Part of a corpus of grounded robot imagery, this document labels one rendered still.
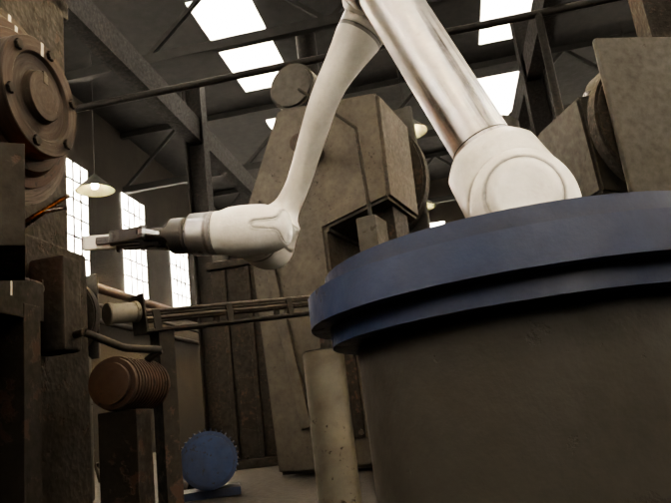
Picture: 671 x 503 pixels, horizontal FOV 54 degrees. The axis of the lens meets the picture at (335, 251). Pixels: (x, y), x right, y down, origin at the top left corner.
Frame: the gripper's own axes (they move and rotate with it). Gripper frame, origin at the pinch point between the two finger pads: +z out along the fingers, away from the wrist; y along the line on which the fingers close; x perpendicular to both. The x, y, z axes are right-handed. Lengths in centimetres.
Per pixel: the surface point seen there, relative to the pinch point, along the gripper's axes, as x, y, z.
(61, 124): 32.9, 9.0, 16.7
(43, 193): 17.2, 12.8, 22.8
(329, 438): -44, 58, -37
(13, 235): -13, -53, -20
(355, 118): 141, 258, -22
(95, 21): 417, 510, 317
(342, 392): -32, 61, -41
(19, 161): -3, -53, -19
